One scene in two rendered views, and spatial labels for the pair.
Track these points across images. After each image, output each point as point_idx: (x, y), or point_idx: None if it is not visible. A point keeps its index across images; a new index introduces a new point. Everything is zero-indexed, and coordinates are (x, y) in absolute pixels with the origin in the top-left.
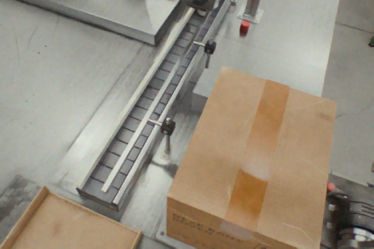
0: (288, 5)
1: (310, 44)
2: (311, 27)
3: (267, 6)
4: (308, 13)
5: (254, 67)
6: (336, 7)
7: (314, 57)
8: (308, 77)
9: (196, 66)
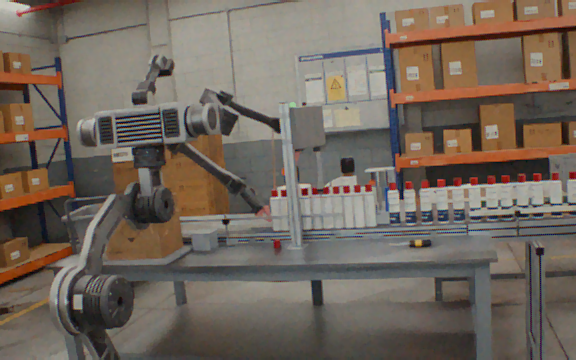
0: (317, 252)
1: (268, 260)
2: (290, 259)
3: (311, 248)
4: (310, 257)
5: (237, 252)
6: (327, 263)
7: (253, 262)
8: (231, 262)
9: (235, 243)
